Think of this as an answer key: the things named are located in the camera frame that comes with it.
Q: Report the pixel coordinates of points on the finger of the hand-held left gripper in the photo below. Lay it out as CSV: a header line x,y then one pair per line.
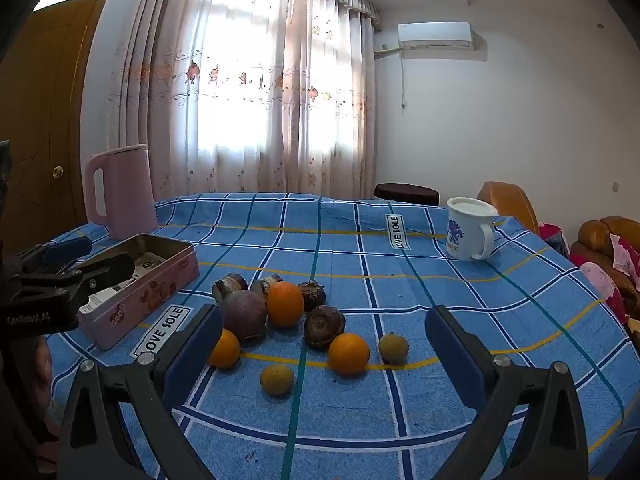
x,y
107,270
67,250

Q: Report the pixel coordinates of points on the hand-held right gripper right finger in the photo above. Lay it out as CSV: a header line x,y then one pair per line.
x,y
455,355

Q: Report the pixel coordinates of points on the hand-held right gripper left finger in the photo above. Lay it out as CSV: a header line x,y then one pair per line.
x,y
192,360

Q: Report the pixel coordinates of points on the pink tin box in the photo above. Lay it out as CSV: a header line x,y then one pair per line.
x,y
150,300

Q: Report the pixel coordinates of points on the orange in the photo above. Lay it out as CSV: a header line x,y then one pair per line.
x,y
226,350
349,354
285,305

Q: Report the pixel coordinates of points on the dark brown water chestnut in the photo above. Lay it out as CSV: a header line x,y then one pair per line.
x,y
263,284
312,295
325,327
230,285

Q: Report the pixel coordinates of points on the white paper card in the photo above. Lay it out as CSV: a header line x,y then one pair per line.
x,y
107,296
147,262

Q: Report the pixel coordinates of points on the brownish longan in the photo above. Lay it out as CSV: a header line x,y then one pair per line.
x,y
276,380
393,348

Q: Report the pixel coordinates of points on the purple passion fruit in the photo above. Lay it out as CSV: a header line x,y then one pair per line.
x,y
243,314

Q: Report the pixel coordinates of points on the pink electric kettle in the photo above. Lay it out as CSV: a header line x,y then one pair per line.
x,y
125,195

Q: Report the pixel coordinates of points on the white mug with blue print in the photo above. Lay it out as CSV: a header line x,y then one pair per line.
x,y
467,232

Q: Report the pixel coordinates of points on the wooden door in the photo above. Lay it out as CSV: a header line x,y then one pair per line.
x,y
45,110

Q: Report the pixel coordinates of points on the red cloth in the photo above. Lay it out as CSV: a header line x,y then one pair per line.
x,y
552,237

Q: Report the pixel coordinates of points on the blue checked tablecloth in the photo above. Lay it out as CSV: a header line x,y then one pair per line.
x,y
350,240

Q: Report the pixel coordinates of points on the orange chair back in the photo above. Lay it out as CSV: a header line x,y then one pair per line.
x,y
510,202

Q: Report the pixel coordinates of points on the dark round stool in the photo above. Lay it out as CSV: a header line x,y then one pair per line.
x,y
406,194

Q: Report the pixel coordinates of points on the brown leather sofa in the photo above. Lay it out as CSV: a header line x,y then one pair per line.
x,y
595,237

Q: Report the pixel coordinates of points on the pink cloth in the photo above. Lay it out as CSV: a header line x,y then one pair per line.
x,y
625,257

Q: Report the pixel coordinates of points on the sheer floral curtain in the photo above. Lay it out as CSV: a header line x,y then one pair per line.
x,y
240,85

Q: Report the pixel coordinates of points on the white air conditioner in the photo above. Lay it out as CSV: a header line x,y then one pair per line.
x,y
435,35

